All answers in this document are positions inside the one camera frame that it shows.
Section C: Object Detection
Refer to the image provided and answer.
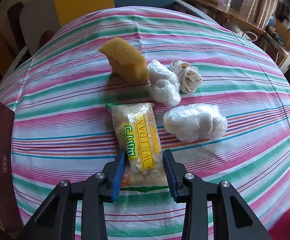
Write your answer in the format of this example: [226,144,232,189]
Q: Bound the yellow sponge on bed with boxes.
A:
[98,37,148,84]

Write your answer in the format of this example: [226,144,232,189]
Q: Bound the Weidan rice snack packet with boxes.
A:
[105,102,168,191]

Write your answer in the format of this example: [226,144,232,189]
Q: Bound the crumpled white plastic bag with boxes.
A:
[147,59,181,107]

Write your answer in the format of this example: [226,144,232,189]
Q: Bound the striped bed sheet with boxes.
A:
[0,7,290,239]

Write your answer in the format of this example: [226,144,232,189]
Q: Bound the striped window curtain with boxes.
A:
[231,0,278,30]

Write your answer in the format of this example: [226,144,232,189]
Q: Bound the wooden shelf unit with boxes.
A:
[262,20,290,74]

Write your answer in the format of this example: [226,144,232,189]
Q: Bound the pink quilt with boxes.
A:
[269,209,290,240]

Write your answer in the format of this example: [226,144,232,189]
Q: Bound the grey yellow blue armchair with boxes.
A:
[0,0,213,54]

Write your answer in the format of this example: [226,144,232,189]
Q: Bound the wooden side table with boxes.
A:
[185,0,265,34]

